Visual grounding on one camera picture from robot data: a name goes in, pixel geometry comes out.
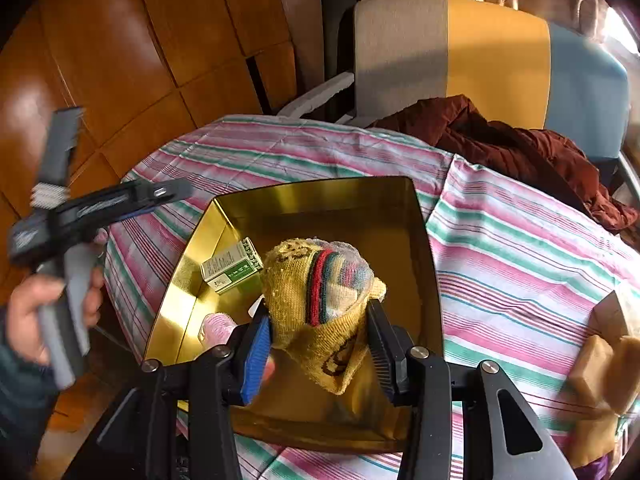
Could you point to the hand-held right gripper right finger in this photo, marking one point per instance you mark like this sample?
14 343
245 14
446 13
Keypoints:
384 360

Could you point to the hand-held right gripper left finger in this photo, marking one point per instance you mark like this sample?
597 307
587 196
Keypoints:
255 360

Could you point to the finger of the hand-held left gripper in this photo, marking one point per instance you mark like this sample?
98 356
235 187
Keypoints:
160 192
140 211

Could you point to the yellow striped knitted sock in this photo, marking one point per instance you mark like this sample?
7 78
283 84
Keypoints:
292 285

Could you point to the gold metal tin box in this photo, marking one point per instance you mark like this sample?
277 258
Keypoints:
310 210

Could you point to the person's left forearm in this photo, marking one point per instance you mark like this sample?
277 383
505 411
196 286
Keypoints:
20 400

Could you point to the person's left hand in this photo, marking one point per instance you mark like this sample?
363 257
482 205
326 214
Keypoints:
25 315

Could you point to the pink knitted item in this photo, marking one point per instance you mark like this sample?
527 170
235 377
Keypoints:
217 329

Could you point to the small green white box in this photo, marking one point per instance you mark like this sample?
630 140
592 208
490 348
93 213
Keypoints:
231 267

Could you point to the pink green striped tablecloth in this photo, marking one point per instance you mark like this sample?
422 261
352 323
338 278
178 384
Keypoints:
500 260

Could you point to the maroon jacket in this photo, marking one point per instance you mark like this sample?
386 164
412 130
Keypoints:
500 150

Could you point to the purple plastic bag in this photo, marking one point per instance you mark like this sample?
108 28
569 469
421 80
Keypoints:
597 470

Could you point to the grey yellow blue chair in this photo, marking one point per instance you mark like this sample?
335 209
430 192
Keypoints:
400 50

